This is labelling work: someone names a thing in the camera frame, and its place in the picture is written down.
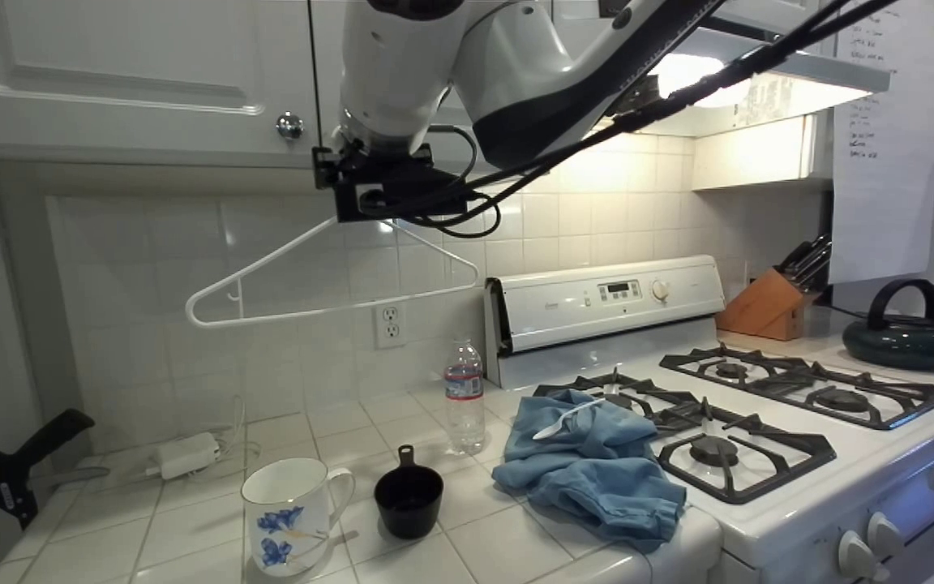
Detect black clamp mount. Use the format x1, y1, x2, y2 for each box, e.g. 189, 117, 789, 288
0, 406, 98, 531

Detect black stove grate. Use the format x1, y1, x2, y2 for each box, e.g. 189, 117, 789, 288
778, 371, 934, 436
655, 406, 841, 505
533, 371, 711, 431
658, 341, 817, 399

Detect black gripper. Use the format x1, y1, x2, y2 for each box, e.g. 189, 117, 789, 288
312, 144, 429, 225

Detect black measuring cup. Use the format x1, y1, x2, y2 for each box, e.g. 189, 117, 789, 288
371, 443, 449, 542

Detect metal cabinet knob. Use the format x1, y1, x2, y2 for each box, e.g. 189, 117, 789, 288
271, 106, 307, 145

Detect white plastic spoon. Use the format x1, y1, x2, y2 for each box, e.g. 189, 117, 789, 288
530, 395, 605, 444

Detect black knife handle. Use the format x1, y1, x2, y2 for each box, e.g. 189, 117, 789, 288
776, 243, 817, 280
796, 249, 836, 295

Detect white range hood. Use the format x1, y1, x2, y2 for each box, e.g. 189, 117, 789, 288
649, 20, 896, 141

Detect white paper sheet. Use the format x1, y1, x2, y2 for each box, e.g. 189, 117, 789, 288
828, 0, 934, 288

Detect white stove knob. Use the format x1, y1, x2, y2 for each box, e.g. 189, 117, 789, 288
835, 529, 883, 584
866, 511, 909, 563

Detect white mug blue flowers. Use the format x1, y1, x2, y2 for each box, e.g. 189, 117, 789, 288
237, 456, 358, 577

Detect wooden knife block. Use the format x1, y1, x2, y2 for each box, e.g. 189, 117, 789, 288
716, 265, 812, 345

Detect dark green kettle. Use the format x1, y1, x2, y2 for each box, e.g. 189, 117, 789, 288
841, 275, 934, 373

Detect white upper cabinet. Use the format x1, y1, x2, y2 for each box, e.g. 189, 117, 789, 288
0, 0, 352, 172

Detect white wall outlet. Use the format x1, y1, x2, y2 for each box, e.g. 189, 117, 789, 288
371, 300, 411, 350

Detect white gas stove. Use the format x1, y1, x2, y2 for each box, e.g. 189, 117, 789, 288
480, 252, 934, 584

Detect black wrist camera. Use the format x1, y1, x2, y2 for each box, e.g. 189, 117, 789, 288
420, 160, 475, 217

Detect blue cloth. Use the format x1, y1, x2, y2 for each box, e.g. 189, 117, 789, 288
491, 385, 695, 555

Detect white power adapter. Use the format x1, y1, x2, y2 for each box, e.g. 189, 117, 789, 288
151, 431, 223, 485

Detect white plastic hanger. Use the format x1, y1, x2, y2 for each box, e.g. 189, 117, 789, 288
182, 215, 488, 331

